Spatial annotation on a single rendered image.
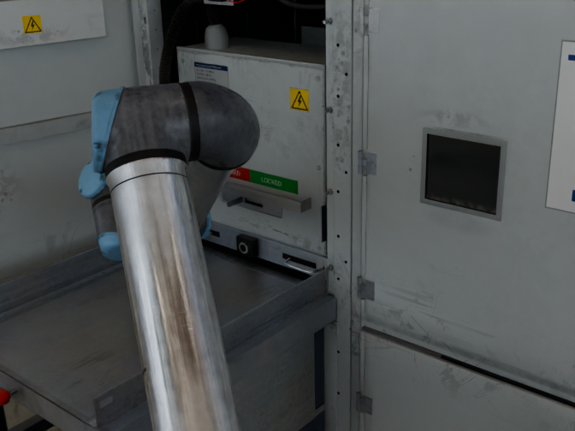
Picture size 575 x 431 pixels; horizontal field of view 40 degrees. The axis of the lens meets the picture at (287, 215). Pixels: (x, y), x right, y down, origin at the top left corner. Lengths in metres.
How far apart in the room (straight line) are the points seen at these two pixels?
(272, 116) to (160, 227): 0.92
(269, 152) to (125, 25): 0.52
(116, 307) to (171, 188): 0.89
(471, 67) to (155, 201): 0.71
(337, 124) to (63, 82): 0.74
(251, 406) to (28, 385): 0.48
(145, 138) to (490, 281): 0.82
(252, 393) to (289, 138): 0.61
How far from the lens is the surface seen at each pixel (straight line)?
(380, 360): 1.87
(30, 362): 1.76
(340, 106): 1.73
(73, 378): 1.68
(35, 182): 2.12
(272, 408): 1.87
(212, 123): 1.12
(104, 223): 1.67
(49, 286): 2.04
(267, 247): 2.04
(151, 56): 2.14
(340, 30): 1.70
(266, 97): 1.92
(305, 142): 1.87
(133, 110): 1.10
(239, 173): 2.05
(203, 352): 1.01
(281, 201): 1.92
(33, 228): 2.15
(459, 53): 1.53
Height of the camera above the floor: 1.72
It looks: 21 degrees down
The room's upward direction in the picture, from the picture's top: 2 degrees counter-clockwise
